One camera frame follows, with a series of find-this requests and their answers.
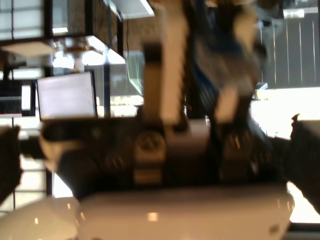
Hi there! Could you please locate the black framed shelf unit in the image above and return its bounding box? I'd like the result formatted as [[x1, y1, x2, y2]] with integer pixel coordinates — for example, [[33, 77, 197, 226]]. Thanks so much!
[[0, 0, 126, 66]]

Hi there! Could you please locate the clear glass panel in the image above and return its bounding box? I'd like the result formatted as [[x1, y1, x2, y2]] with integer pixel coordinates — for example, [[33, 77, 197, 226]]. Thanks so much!
[[124, 49, 146, 95]]

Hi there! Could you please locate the large lit computer monitor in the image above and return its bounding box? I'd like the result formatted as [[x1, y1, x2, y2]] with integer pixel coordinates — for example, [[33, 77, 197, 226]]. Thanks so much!
[[36, 71, 98, 121]]

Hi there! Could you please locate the small dark computer monitor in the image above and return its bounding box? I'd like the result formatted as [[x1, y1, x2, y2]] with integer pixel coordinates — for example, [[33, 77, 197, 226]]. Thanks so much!
[[0, 78, 36, 117]]

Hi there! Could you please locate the blue network cable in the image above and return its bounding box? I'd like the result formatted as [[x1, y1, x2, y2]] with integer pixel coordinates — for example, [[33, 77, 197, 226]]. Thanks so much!
[[192, 0, 241, 101]]

